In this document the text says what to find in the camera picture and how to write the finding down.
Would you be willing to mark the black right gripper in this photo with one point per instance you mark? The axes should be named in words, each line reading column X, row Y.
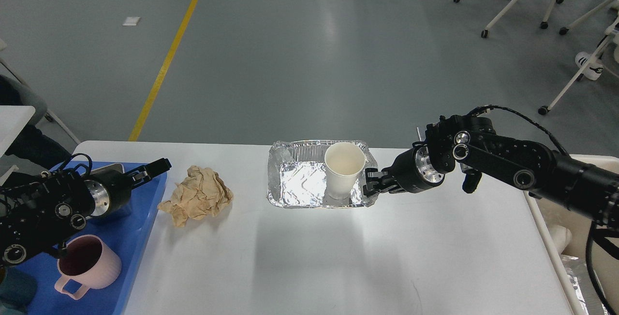
column 411, row 172

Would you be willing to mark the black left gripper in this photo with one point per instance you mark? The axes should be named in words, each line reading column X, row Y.
column 109, row 191

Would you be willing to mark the stainless steel rectangular tray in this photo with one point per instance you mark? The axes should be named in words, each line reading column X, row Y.
column 113, row 172

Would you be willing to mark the white paper cup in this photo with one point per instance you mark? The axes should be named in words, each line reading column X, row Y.
column 344, row 161

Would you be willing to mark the brown paper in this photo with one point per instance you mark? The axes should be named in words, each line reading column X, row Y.
column 200, row 194

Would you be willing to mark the aluminium foil container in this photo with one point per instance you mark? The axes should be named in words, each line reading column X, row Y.
column 296, row 176

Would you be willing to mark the pink ribbed mug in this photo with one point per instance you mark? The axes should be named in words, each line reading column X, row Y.
column 88, row 264

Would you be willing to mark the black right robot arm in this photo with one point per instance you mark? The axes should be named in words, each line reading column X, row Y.
column 471, row 141

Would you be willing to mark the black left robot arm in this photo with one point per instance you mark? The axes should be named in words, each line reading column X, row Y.
column 40, row 216

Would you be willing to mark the blue plastic tray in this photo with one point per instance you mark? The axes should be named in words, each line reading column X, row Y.
column 126, row 233

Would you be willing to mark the person in beige sweater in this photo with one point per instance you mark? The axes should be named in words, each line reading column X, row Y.
column 31, row 144

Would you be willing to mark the grey chair at left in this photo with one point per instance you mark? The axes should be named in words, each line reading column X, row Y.
column 30, row 98

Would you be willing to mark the white side table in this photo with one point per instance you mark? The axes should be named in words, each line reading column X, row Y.
column 13, row 119

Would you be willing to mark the beige plastic bin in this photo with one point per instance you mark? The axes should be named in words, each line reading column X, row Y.
column 546, row 214

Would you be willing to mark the foil container in bin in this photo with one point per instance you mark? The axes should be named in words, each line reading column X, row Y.
column 576, row 270

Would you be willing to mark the white sneaker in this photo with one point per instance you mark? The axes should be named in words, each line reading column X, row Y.
column 593, row 70

